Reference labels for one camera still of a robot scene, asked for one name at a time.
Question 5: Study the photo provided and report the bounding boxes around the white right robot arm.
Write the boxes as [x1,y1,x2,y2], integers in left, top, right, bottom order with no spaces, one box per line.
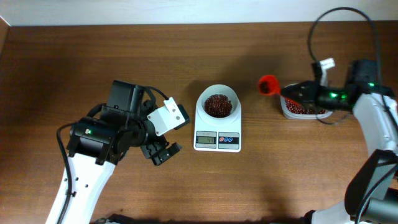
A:
[280,60,397,224]

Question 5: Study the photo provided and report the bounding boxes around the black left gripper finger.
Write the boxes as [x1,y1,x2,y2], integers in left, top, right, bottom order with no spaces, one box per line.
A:
[140,142,162,159]
[151,142,182,166]

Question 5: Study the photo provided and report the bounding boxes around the clear plastic food container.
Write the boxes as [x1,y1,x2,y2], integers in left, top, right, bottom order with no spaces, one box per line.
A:
[280,96,333,119]

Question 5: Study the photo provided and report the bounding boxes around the white round bowl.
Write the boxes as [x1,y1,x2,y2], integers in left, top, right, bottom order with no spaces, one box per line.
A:
[196,84,241,123]

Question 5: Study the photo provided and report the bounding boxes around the red plastic scoop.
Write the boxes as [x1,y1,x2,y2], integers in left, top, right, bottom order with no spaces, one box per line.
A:
[257,75,282,96]

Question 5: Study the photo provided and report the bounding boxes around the red adzuki beans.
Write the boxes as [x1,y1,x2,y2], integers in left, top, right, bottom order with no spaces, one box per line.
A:
[285,99,326,115]

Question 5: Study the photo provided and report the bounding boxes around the red beans in bowl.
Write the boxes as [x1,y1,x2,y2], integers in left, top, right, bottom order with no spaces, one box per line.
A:
[205,94,233,118]

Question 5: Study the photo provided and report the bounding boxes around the white digital kitchen scale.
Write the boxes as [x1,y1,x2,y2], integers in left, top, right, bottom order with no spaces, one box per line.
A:
[193,92,243,152]

